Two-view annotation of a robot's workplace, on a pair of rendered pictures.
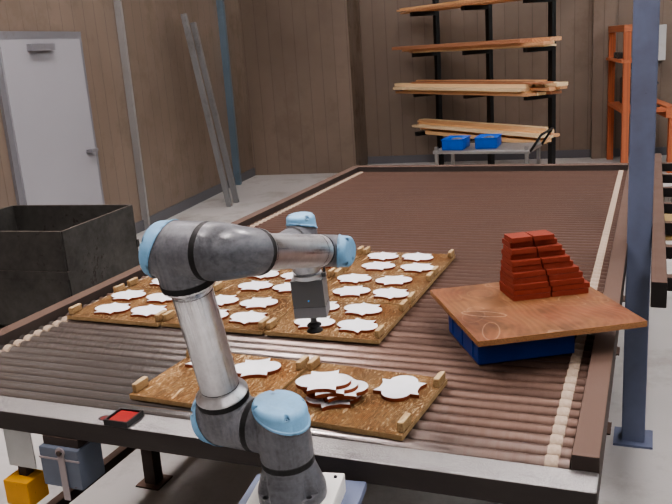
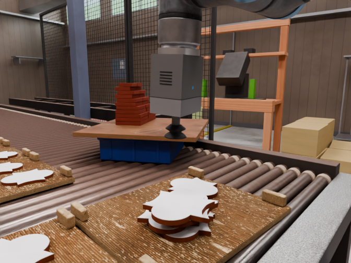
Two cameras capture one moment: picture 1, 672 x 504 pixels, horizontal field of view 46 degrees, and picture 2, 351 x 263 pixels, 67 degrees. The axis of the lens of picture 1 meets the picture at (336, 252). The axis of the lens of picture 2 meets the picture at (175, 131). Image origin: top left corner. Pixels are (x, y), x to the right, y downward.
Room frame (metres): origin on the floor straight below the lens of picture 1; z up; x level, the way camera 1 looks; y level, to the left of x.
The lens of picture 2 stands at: (1.77, 0.54, 1.24)
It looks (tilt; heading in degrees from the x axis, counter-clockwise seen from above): 10 degrees down; 290
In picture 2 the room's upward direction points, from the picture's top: straight up
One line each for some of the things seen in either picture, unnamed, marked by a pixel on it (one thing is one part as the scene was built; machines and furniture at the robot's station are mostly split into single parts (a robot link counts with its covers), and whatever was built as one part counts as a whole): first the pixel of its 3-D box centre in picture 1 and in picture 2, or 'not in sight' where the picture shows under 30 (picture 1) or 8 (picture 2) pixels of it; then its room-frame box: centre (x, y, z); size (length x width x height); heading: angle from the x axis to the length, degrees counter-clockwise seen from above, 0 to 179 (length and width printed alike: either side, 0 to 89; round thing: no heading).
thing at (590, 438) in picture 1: (621, 245); (69, 121); (3.40, -1.28, 0.90); 4.04 x 0.06 x 0.10; 158
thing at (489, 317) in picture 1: (529, 306); (150, 126); (2.31, -0.59, 1.03); 0.50 x 0.50 x 0.02; 8
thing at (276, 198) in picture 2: (404, 422); (273, 198); (1.75, -0.14, 0.95); 0.06 x 0.02 x 0.03; 153
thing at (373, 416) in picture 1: (355, 397); (182, 212); (1.96, -0.02, 0.93); 0.41 x 0.35 x 0.02; 63
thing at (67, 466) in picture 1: (71, 462); not in sight; (2.01, 0.79, 0.77); 0.14 x 0.11 x 0.18; 68
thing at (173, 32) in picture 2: (307, 264); (180, 35); (1.93, 0.07, 1.32); 0.08 x 0.08 x 0.05
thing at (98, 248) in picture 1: (43, 269); not in sight; (5.65, 2.18, 0.40); 1.16 x 0.96 x 0.80; 75
